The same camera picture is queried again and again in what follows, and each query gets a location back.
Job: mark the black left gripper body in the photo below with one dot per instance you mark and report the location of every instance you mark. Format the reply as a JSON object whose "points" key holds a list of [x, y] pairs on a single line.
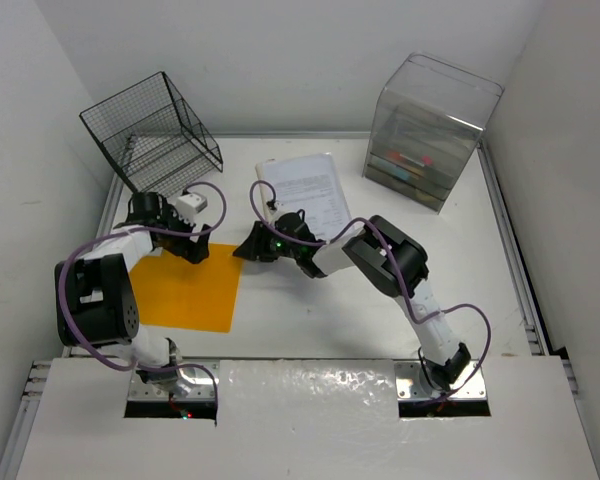
{"points": [[178, 245]]}

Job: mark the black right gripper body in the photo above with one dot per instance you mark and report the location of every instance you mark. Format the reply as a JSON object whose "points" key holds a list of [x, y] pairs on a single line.
{"points": [[275, 248]]}

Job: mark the yellow clip file folder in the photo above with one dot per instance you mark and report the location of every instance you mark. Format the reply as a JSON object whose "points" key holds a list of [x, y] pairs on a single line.
{"points": [[171, 292]]}

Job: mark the blue translucent highlighter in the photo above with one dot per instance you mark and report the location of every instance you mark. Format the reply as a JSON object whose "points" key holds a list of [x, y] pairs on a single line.
{"points": [[401, 174]]}

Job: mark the orange black highlighter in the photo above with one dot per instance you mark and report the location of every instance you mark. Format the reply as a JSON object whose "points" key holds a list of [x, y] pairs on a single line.
{"points": [[395, 156]]}

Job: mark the yellow translucent highlighter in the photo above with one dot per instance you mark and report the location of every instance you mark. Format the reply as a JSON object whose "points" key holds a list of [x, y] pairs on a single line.
{"points": [[416, 170]]}

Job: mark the clear plastic drawer cabinet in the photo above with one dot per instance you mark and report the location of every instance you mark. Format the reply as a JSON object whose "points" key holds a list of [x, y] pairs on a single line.
{"points": [[432, 107]]}

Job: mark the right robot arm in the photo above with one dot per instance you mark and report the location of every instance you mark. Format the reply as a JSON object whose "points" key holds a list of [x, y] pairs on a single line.
{"points": [[393, 263]]}

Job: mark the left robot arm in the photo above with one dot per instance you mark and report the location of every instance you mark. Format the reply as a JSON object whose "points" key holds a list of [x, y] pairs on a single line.
{"points": [[99, 295]]}

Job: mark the white front cover panel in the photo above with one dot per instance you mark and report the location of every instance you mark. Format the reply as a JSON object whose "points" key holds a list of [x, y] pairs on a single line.
{"points": [[309, 420]]}

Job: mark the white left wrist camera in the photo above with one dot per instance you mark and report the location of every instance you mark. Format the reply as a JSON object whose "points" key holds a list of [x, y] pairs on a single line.
{"points": [[189, 205]]}

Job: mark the black wire mesh rack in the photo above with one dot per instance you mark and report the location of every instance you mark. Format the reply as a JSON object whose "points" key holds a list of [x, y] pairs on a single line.
{"points": [[152, 138]]}

